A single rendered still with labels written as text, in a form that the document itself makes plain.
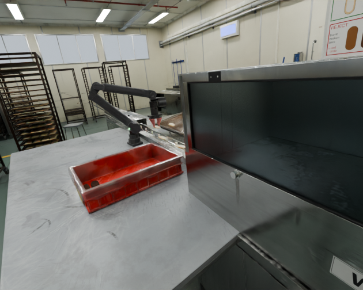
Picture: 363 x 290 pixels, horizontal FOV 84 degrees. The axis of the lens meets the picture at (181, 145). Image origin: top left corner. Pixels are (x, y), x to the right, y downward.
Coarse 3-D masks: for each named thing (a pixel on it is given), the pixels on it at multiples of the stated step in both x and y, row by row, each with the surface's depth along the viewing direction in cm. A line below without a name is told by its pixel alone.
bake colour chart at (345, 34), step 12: (336, 0) 101; (348, 0) 98; (360, 0) 94; (336, 12) 102; (348, 12) 99; (360, 12) 95; (336, 24) 104; (348, 24) 100; (360, 24) 96; (324, 36) 109; (336, 36) 105; (348, 36) 101; (360, 36) 97; (324, 48) 111; (336, 48) 106; (348, 48) 102; (360, 48) 98
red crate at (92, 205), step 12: (132, 168) 115; (180, 168) 102; (96, 180) 105; (108, 180) 103; (144, 180) 91; (156, 180) 95; (120, 192) 85; (132, 192) 88; (96, 204) 80; (108, 204) 82
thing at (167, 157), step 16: (144, 144) 121; (96, 160) 105; (112, 160) 110; (128, 160) 116; (144, 160) 122; (160, 160) 118; (176, 160) 98; (80, 176) 102; (96, 176) 107; (128, 176) 84; (144, 176) 89; (80, 192) 77; (96, 192) 78
